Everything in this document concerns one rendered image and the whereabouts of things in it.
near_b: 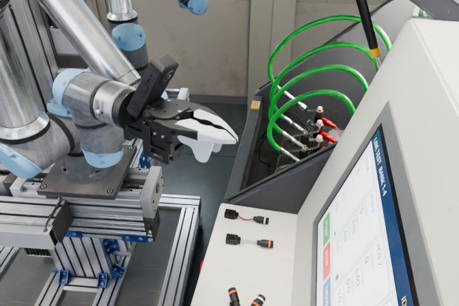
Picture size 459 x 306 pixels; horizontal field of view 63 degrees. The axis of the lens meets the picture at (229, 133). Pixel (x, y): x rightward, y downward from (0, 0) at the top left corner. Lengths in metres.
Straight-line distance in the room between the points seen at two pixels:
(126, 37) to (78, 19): 0.60
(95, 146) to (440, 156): 0.57
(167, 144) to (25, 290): 1.55
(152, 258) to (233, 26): 1.85
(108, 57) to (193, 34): 2.30
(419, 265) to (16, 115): 0.81
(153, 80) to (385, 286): 0.41
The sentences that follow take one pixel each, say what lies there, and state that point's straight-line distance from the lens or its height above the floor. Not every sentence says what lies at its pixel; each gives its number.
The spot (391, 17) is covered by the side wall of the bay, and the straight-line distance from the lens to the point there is 1.50.
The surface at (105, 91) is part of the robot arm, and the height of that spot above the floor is 1.47.
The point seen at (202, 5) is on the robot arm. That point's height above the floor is 1.34.
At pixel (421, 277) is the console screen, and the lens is 0.47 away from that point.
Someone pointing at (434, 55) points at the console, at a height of 1.55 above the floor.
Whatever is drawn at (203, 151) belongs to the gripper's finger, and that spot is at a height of 1.43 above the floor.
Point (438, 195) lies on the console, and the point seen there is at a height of 1.48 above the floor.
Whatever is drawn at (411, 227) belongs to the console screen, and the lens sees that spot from 0.51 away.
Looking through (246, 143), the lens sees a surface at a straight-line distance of 1.35.
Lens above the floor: 1.79
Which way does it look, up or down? 37 degrees down
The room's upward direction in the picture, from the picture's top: straight up
